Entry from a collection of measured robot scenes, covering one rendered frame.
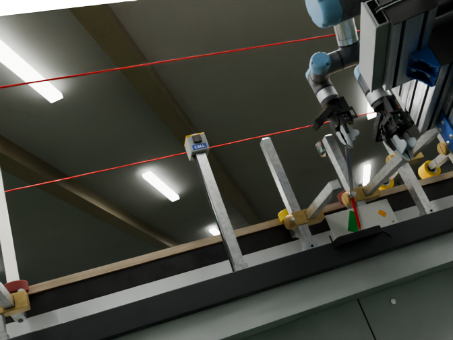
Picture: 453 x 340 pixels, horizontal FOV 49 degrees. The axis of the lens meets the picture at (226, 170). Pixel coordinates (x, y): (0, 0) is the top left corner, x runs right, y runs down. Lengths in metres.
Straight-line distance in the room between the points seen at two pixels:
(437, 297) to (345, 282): 0.50
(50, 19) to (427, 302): 3.39
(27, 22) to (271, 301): 3.22
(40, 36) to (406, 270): 3.44
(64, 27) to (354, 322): 3.31
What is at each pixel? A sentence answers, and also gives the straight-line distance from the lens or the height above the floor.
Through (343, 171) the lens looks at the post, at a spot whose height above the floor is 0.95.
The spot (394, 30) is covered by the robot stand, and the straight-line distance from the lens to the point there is 1.05.
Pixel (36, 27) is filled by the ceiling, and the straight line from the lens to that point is 4.36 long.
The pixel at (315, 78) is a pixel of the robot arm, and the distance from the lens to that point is 1.94.
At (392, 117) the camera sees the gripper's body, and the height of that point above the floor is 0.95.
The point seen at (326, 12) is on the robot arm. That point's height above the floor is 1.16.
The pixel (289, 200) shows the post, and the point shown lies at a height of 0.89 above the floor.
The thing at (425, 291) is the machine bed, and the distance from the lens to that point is 2.14.
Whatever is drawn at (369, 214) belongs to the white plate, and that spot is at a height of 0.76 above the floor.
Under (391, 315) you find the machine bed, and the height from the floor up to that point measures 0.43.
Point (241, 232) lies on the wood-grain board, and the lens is 1.92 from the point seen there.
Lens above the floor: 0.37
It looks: 23 degrees up
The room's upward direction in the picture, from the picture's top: 21 degrees counter-clockwise
